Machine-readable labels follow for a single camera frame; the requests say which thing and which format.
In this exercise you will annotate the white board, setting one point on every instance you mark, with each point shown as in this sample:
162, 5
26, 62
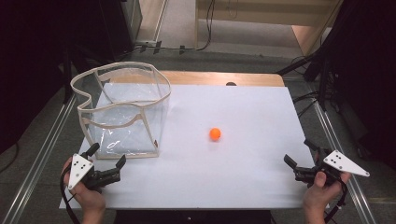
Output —
236, 174

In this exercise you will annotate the person's left hand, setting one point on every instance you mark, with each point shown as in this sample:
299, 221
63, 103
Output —
88, 199

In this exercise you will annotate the person's right hand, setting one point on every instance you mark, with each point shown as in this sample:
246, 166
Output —
317, 196

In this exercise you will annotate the black cabinet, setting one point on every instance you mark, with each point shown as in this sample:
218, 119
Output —
121, 28

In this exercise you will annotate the metal floor rail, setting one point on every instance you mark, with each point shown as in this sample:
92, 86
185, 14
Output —
37, 161
342, 161

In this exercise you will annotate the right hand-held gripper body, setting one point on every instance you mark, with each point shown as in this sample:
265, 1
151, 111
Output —
341, 163

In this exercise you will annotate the orange ball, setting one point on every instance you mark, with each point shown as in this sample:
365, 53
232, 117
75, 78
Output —
215, 134

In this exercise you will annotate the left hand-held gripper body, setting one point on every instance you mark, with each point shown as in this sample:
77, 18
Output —
81, 169

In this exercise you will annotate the black metal stand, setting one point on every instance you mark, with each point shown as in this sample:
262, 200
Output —
322, 77

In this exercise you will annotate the wooden table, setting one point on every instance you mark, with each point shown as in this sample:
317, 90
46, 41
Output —
218, 78

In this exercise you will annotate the clear bag with beige trim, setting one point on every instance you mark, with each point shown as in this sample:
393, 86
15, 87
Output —
124, 124

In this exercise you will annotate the light wooden frame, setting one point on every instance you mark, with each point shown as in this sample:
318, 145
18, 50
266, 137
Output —
305, 34

